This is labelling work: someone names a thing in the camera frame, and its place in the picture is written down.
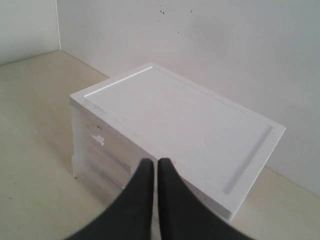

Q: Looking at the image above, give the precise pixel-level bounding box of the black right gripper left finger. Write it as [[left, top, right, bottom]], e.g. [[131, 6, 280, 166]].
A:
[[67, 158, 154, 240]]

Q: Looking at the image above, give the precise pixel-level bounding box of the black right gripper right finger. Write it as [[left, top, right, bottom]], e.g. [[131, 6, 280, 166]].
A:
[[157, 158, 248, 240]]

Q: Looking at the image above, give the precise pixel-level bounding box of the white translucent drawer cabinet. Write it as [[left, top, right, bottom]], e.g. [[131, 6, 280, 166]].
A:
[[69, 63, 285, 222]]

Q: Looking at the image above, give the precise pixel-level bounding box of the top left small drawer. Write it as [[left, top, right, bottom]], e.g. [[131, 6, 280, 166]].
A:
[[70, 107, 131, 178]]

